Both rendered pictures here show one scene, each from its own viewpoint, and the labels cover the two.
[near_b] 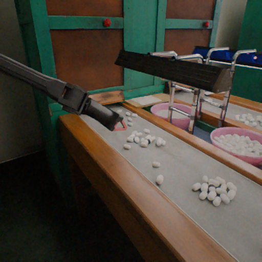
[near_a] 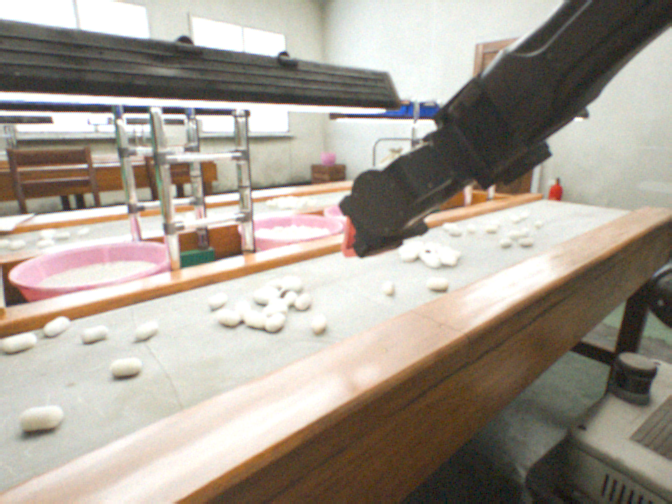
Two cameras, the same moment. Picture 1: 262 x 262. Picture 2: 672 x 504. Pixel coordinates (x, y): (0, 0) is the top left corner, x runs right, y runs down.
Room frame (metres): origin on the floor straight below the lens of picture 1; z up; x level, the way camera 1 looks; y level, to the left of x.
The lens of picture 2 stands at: (0.81, 0.50, 1.01)
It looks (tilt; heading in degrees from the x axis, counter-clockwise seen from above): 17 degrees down; 262
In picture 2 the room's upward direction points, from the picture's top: straight up
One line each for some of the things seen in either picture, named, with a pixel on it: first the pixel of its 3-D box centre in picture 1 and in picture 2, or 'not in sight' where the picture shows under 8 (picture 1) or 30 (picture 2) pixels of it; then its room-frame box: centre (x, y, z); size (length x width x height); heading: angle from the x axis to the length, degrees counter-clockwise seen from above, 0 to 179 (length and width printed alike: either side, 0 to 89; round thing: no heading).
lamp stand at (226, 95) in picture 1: (223, 91); (152, 176); (1.12, -0.53, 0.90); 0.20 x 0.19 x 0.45; 32
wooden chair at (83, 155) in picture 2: not in sight; (69, 227); (2.06, -1.97, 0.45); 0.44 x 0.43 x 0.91; 32
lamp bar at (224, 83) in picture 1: (158, 65); (238, 78); (0.87, -0.12, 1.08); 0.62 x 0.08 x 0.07; 32
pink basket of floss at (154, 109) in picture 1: (172, 117); (103, 283); (1.16, -0.27, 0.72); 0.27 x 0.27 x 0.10
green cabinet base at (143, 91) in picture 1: (126, 126); not in sight; (1.66, 0.02, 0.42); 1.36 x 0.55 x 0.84; 122
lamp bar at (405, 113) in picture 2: not in sight; (394, 111); (0.35, -1.12, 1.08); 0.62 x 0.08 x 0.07; 32
